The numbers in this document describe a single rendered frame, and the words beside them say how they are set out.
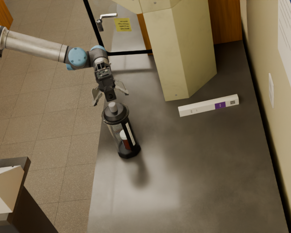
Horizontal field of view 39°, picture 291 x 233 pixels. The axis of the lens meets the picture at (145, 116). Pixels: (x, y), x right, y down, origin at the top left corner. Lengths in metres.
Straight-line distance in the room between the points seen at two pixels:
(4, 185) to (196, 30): 0.99
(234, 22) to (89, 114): 1.68
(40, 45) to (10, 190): 0.60
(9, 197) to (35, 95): 2.19
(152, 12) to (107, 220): 0.80
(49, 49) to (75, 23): 2.85
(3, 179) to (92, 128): 1.65
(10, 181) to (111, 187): 0.41
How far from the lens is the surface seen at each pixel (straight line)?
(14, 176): 1.79
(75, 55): 1.74
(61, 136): 3.33
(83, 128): 3.31
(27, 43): 1.78
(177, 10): 1.63
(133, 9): 1.60
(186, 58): 1.77
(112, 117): 1.55
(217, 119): 1.77
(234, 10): 2.07
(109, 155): 1.75
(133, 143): 1.67
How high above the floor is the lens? 2.23
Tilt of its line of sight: 44 degrees down
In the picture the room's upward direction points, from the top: 18 degrees counter-clockwise
